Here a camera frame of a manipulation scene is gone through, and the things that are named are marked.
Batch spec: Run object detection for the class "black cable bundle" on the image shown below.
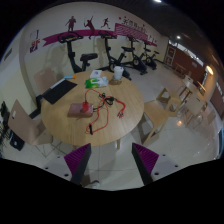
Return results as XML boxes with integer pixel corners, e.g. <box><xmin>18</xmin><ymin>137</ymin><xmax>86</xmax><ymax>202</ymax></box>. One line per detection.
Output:
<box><xmin>98</xmin><ymin>92</ymin><xmax>116</xmax><ymax>107</ymax></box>

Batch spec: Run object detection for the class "black exercise bike middle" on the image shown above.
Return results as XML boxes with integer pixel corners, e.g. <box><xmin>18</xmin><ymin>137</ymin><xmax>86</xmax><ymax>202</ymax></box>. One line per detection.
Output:
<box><xmin>98</xmin><ymin>30</ymin><xmax>133</xmax><ymax>81</ymax></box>

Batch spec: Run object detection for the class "pink power bank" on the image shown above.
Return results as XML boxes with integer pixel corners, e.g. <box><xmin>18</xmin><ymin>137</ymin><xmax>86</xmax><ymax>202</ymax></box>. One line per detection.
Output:
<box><xmin>68</xmin><ymin>103</ymin><xmax>93</xmax><ymax>118</ymax></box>

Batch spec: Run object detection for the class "white cup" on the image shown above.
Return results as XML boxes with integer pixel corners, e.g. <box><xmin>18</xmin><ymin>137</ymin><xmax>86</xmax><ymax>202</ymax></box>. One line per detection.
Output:
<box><xmin>114</xmin><ymin>66</ymin><xmax>124</xmax><ymax>80</ymax></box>

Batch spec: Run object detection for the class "round wooden table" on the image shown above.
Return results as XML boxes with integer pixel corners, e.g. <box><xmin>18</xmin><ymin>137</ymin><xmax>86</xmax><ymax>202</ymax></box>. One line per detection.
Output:
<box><xmin>40</xmin><ymin>69</ymin><xmax>145</xmax><ymax>148</ymax></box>

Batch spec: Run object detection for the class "wooden stool right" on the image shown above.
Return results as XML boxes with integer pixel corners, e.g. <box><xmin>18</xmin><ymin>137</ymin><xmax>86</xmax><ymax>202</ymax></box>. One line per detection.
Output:
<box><xmin>157</xmin><ymin>88</ymin><xmax>182</xmax><ymax>117</ymax></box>

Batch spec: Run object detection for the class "orange blue marker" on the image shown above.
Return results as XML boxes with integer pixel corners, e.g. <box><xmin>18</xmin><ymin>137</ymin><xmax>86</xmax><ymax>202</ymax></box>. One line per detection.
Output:
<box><xmin>63</xmin><ymin>75</ymin><xmax>76</xmax><ymax>79</ymax></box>

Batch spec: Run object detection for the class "black exercise bike right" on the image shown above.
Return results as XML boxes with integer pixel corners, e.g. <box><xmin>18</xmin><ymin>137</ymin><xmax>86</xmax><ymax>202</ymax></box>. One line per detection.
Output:
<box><xmin>122</xmin><ymin>45</ymin><xmax>147</xmax><ymax>75</ymax></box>

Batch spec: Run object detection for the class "green wet wipes pack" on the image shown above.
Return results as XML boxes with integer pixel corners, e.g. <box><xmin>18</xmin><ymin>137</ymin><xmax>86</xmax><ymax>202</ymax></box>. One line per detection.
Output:
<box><xmin>85</xmin><ymin>77</ymin><xmax>109</xmax><ymax>89</ymax></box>

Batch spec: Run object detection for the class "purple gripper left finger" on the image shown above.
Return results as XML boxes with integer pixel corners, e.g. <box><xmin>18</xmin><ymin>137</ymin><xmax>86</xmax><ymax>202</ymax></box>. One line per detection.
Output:
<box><xmin>64</xmin><ymin>144</ymin><xmax>91</xmax><ymax>185</ymax></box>

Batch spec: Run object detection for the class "black exercise bike far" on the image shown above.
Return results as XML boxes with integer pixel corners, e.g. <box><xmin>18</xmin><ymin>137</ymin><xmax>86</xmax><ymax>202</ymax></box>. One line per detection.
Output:
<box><xmin>143</xmin><ymin>41</ymin><xmax>158</xmax><ymax>70</ymax></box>

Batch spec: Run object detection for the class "red charger plug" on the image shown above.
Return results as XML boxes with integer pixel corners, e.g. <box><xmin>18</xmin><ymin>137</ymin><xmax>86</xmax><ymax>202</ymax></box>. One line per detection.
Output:
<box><xmin>82</xmin><ymin>102</ymin><xmax>89</xmax><ymax>112</ymax></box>

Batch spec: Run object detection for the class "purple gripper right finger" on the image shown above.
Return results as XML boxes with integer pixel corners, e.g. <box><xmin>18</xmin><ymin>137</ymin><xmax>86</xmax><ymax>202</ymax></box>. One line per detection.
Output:
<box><xmin>132</xmin><ymin>143</ymin><xmax>159</xmax><ymax>185</ymax></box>

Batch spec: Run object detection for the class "white tissue box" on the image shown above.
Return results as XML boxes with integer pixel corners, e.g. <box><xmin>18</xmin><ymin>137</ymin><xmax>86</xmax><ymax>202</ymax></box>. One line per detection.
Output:
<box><xmin>90</xmin><ymin>70</ymin><xmax>102</xmax><ymax>78</ymax></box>

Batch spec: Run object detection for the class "black exercise bike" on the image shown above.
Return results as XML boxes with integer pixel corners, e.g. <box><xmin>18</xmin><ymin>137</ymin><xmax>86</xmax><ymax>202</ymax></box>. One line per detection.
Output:
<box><xmin>57</xmin><ymin>31</ymin><xmax>99</xmax><ymax>74</ymax></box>
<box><xmin>122</xmin><ymin>45</ymin><xmax>147</xmax><ymax>75</ymax></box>
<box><xmin>98</xmin><ymin>30</ymin><xmax>133</xmax><ymax>81</ymax></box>
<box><xmin>143</xmin><ymin>41</ymin><xmax>158</xmax><ymax>70</ymax></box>

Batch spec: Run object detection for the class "black exercise bike left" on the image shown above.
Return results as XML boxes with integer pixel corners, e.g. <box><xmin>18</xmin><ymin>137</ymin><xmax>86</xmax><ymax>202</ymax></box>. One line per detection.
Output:
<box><xmin>57</xmin><ymin>31</ymin><xmax>99</xmax><ymax>74</ymax></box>

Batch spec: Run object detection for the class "wooden chair left front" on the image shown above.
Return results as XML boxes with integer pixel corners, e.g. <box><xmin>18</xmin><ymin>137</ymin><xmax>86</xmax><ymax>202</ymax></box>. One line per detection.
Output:
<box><xmin>8</xmin><ymin>100</ymin><xmax>53</xmax><ymax>145</ymax></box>

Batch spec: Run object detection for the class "wooden chair right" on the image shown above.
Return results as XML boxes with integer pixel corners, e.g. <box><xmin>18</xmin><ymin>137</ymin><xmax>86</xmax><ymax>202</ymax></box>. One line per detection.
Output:
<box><xmin>137</xmin><ymin>99</ymin><xmax>172</xmax><ymax>148</ymax></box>

